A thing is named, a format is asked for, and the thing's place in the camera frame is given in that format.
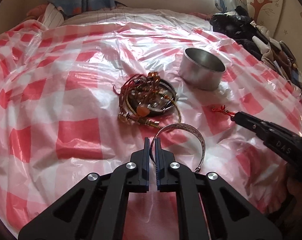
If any round silver metal tin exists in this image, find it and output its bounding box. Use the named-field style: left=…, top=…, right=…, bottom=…
left=179, top=48, right=227, bottom=91

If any red white checkered plastic sheet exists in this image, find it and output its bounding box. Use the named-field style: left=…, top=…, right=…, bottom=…
left=0, top=21, right=302, bottom=235

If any striped white pillow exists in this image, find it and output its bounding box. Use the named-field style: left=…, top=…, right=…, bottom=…
left=37, top=3, right=65, bottom=29

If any red cord beaded bracelet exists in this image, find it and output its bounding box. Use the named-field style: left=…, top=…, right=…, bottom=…
left=211, top=104, right=236, bottom=118

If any pile of bracelets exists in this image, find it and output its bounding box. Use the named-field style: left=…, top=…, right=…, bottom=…
left=112, top=71, right=182, bottom=130

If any silver engraved bangle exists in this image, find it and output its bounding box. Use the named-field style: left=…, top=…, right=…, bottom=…
left=149, top=122, right=206, bottom=173

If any striped beige bed sheet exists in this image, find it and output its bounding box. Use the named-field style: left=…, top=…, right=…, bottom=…
left=63, top=7, right=213, bottom=31

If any pile of dark clothes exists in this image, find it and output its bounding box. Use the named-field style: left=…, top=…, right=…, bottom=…
left=210, top=6, right=302, bottom=88

